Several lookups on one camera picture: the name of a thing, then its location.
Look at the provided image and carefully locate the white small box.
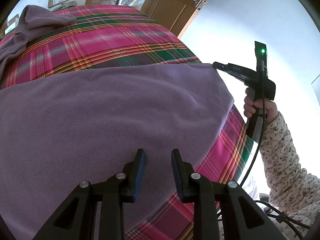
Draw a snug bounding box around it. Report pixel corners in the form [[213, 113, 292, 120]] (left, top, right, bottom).
[[4, 14, 19, 35]]

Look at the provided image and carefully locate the floral right sleeve forearm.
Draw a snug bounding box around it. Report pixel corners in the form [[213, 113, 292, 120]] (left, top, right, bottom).
[[260, 113, 319, 226]]

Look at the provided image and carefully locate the purple fleece garment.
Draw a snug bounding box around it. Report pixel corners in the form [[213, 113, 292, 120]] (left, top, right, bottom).
[[0, 4, 235, 240]]

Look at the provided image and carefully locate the wooden door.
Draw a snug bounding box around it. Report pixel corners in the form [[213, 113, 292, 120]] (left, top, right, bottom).
[[141, 0, 208, 38]]

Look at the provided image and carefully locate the person right hand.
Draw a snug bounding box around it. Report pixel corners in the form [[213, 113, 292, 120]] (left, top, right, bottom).
[[244, 88, 279, 125]]

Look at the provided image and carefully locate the pink plaid bed cover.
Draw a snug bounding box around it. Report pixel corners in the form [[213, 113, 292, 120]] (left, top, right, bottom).
[[0, 4, 254, 240]]

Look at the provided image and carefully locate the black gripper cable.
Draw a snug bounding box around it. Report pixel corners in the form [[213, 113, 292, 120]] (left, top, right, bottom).
[[217, 60, 312, 239]]

